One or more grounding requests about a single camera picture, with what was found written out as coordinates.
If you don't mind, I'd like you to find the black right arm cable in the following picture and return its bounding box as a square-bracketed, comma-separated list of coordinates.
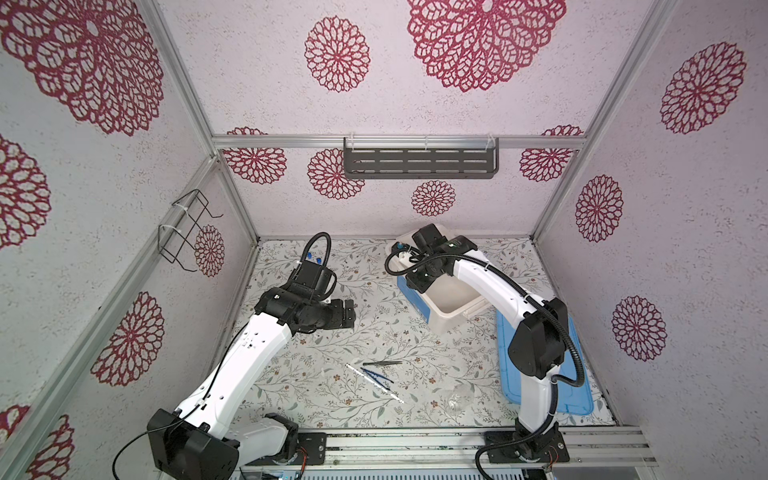
[383, 248, 586, 480]

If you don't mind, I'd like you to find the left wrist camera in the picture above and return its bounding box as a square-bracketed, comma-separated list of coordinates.
[289, 260, 337, 301]

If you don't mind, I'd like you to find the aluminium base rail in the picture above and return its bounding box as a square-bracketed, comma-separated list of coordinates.
[152, 427, 658, 472]

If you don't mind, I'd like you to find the dark grey wall shelf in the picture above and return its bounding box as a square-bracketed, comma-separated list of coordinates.
[342, 138, 499, 180]

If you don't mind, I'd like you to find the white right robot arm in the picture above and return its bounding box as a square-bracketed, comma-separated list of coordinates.
[385, 224, 585, 466]

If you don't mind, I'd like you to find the blue plastic bin lid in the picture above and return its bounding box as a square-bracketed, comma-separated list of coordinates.
[495, 311, 595, 416]

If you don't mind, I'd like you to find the white plastic bin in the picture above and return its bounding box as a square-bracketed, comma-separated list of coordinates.
[395, 224, 499, 334]

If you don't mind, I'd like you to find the black wire wall rack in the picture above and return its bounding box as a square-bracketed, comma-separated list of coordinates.
[156, 189, 226, 278]

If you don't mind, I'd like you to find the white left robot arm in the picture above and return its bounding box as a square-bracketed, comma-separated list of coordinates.
[147, 287, 356, 479]

